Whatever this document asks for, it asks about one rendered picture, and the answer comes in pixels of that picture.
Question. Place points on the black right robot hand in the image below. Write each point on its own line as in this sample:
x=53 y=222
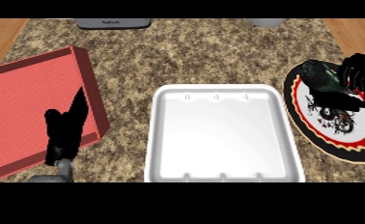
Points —
x=350 y=86

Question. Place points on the pale grey round container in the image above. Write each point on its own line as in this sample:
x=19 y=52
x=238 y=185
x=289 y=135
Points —
x=266 y=22

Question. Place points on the red cutting board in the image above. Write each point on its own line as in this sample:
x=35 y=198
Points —
x=43 y=105

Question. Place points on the white rectangular tray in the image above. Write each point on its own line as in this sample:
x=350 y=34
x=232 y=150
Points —
x=221 y=134

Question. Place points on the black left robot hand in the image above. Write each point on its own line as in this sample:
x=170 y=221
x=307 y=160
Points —
x=66 y=128

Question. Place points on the black red patterned plate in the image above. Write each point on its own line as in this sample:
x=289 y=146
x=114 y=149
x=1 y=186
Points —
x=328 y=121

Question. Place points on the dark green eggplant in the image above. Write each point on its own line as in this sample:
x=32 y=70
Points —
x=322 y=76

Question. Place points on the dark grey appliance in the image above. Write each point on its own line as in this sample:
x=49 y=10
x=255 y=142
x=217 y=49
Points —
x=112 y=23

